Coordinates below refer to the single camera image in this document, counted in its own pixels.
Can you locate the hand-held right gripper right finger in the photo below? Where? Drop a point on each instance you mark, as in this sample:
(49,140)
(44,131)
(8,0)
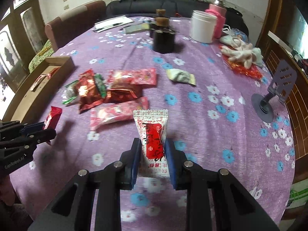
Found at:
(170,163)

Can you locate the pink snack packet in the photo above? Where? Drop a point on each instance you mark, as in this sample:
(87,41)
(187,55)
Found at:
(137,75)
(110,114)

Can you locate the red gold foil bag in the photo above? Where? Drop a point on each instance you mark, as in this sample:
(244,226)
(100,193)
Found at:
(250,72)

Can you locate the blue snack bag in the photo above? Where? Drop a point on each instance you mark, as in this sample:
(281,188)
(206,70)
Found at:
(239,32)

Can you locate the white work glove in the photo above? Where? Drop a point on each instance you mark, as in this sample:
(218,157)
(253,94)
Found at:
(243,54)
(232,41)

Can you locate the black cylindrical container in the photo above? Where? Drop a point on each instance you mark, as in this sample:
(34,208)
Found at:
(163,41)

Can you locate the black sofa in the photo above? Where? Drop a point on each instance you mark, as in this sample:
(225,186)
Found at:
(144,4)

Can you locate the white red snack packet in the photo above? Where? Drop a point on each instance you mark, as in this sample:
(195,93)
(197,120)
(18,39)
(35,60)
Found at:
(150,130)

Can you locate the white green bag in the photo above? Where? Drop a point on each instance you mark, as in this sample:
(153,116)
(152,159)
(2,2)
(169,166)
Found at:
(298,195)

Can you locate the white plastic jar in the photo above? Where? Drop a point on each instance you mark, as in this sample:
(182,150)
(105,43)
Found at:
(202,26)

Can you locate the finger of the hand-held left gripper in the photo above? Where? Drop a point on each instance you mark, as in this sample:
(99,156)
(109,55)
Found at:
(31,127)
(41,136)

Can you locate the large brown round brush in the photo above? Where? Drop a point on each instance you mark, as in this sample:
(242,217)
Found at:
(161,21)

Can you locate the white green snack packet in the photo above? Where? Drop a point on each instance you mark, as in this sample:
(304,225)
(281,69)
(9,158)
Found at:
(181,77)

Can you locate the grey phone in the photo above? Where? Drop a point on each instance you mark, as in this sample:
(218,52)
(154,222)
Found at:
(136,28)

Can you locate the white paper notebook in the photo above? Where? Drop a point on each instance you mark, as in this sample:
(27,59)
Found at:
(113,20)

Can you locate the red white snack stick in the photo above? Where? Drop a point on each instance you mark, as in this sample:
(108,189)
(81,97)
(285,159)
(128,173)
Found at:
(39,80)

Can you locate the green red snack packet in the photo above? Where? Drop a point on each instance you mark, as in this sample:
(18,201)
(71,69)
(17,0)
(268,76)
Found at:
(99,84)

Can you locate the black pen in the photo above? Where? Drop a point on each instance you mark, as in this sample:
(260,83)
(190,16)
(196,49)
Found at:
(110,25)

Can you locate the pink knit-covered bottle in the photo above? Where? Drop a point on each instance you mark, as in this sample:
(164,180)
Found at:
(220,16)

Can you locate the dark red foil snack packet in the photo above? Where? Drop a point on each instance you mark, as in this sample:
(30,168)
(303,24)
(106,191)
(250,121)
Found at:
(122,93)

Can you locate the wall socket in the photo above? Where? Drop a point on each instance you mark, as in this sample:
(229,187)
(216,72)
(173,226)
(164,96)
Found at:
(66,6)

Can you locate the brown wooden cabinet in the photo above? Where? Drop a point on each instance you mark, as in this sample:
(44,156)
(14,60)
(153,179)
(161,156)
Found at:
(296,105)

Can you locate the brown chair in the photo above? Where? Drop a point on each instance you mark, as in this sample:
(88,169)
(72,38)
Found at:
(72,21)

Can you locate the wooden glass door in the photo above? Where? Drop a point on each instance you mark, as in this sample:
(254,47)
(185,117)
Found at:
(28,28)

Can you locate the cardboard box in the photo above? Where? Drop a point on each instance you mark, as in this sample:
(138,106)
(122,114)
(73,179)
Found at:
(51,73)

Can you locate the green floral cushion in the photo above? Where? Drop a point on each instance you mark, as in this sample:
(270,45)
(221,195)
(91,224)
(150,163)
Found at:
(39,55)

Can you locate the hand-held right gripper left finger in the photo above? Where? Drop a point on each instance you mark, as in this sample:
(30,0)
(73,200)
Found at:
(136,163)

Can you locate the grey phone stand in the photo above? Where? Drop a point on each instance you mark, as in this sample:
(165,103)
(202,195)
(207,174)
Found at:
(284,79)

